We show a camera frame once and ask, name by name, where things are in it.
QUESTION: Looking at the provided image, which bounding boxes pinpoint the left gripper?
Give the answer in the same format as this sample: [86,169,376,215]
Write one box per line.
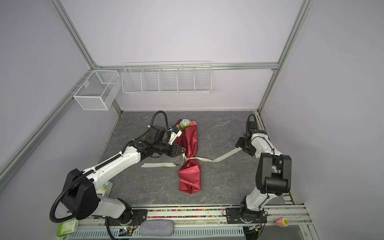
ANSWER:
[154,141,186,158]

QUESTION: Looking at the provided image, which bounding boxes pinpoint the cream ribbon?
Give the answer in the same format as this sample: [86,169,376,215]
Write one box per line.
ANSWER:
[140,146,244,168]

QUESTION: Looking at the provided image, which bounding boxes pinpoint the red wrapping paper sheet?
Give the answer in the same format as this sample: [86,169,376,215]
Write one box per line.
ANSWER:
[176,121,202,195]

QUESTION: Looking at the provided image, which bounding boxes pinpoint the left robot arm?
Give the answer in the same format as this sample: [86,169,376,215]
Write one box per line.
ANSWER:
[49,126,186,225]

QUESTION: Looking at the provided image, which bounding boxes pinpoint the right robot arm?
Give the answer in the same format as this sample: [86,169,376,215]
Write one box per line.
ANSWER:
[236,120,292,224]

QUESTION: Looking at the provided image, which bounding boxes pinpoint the white mesh box basket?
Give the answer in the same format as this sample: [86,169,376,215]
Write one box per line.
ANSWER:
[74,70,122,111]

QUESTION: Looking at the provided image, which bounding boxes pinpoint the grey foam pad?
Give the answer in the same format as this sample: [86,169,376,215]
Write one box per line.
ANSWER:
[139,219,174,237]

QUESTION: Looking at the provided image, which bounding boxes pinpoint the pink round object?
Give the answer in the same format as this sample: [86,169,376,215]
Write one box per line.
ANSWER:
[276,218,290,228]

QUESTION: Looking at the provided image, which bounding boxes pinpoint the green white packet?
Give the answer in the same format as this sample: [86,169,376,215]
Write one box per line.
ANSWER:
[57,219,79,237]

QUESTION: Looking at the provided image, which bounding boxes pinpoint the white wire shelf basket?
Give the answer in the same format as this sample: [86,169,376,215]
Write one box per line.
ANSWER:
[121,61,213,94]

